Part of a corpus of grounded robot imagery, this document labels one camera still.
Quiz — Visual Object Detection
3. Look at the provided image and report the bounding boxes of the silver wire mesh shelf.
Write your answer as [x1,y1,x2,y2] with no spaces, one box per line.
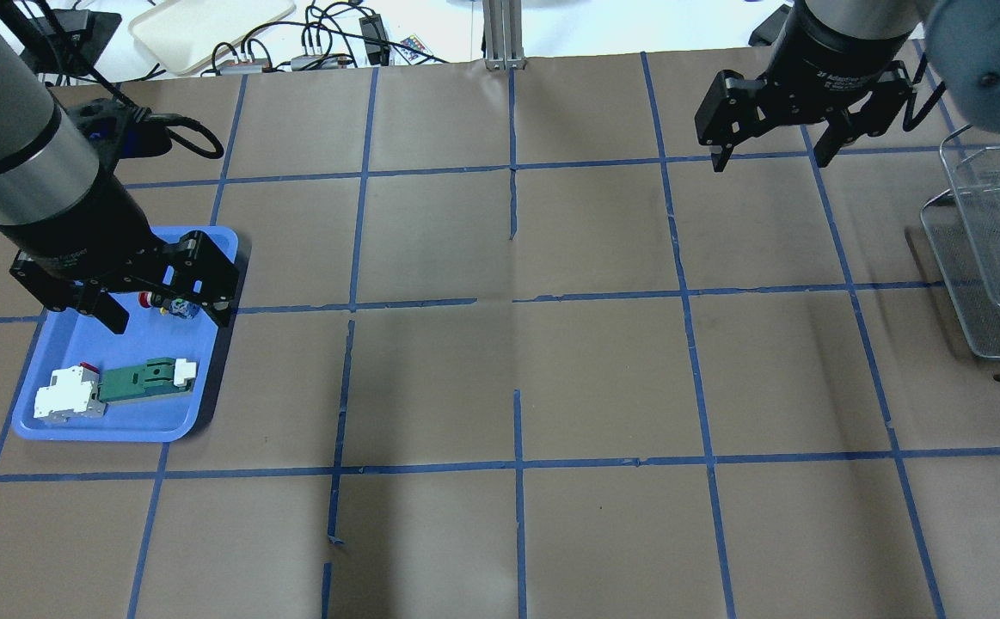
[920,126,1000,383]

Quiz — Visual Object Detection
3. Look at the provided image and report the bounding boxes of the white circuit breaker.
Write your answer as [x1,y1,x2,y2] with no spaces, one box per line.
[32,364,107,424]

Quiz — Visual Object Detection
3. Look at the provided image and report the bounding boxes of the colourful remote control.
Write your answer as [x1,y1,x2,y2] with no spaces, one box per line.
[395,33,432,65]

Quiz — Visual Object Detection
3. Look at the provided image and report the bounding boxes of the black camera stand base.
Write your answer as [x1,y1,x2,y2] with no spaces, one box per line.
[13,8,125,78]

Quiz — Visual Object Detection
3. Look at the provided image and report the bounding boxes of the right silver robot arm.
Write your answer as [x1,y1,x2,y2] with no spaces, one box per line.
[695,1,1000,172]

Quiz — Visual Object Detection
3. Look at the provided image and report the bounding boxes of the beige plastic tray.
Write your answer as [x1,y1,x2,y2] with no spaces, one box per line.
[127,1,297,76]

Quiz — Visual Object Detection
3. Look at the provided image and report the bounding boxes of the red emergency stop button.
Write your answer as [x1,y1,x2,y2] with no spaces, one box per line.
[137,291,200,320]

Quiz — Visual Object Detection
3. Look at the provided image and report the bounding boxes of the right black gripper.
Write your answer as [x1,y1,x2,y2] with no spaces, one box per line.
[695,9,913,173]

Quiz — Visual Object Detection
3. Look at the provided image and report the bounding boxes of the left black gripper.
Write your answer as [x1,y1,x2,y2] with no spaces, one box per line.
[9,201,240,334]

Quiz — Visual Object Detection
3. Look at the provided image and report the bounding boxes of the green relay socket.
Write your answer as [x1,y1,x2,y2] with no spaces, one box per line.
[98,357,199,404]

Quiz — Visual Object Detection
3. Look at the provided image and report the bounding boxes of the aluminium frame post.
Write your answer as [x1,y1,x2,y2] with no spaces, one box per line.
[482,0,526,70]

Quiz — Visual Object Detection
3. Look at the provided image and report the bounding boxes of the black power adapter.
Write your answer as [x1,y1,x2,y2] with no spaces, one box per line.
[359,13,387,48]

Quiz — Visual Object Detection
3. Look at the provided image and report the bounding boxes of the grey usb hub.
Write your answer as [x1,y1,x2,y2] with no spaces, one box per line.
[287,52,357,73]

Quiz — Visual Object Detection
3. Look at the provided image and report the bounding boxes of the blue plastic tray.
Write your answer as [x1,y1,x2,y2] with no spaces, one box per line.
[11,225,240,444]

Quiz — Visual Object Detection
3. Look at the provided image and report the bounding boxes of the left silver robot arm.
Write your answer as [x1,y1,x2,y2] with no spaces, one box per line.
[0,34,240,334]

